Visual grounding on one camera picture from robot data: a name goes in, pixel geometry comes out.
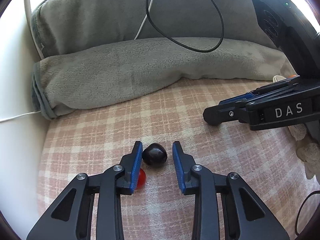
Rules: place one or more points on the floral white plate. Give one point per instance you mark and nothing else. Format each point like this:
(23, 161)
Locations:
(278, 78)

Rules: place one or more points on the pink plaid tablecloth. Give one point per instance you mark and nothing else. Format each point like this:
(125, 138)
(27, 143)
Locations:
(91, 141)

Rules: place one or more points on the grey folded blanket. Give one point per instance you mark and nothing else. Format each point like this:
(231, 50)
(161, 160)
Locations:
(97, 53)

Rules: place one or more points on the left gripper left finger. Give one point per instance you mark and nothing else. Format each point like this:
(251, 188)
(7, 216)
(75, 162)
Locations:
(70, 214)

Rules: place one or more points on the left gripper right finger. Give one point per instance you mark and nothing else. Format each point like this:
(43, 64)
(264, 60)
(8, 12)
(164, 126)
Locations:
(245, 215)

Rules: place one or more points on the white gloved right hand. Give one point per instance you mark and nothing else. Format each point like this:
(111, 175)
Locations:
(307, 150)

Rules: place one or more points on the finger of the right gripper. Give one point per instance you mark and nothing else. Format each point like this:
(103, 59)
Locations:
(240, 98)
(223, 112)

